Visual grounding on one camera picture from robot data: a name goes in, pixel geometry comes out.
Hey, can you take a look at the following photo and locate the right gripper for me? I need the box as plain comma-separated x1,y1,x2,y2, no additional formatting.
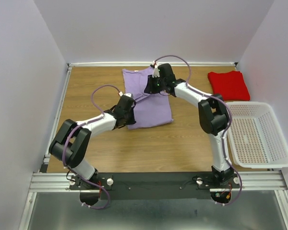
142,75,165,95

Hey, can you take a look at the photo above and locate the purple t-shirt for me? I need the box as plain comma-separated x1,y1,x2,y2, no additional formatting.
122,67,173,130

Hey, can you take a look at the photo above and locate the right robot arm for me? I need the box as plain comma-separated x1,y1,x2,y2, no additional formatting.
144,75,234,188

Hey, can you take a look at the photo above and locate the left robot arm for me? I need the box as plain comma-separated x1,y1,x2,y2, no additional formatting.
48,103,136,189

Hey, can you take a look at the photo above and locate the folded red t-shirt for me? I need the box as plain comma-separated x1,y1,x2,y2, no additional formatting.
208,70,251,101

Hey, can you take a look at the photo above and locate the white plastic basket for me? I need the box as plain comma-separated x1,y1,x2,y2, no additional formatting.
228,101,288,169

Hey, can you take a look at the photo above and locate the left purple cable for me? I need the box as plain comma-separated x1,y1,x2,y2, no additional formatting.
63,85,125,209

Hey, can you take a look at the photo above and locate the purple cable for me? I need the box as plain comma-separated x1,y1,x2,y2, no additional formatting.
150,55,243,207
63,85,125,209

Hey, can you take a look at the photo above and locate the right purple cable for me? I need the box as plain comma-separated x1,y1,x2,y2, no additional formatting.
150,55,243,207

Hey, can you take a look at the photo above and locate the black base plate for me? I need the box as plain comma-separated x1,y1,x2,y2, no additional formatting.
69,172,240,203

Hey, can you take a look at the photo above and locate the aluminium frame rail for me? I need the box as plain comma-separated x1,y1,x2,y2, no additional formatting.
29,173,70,193

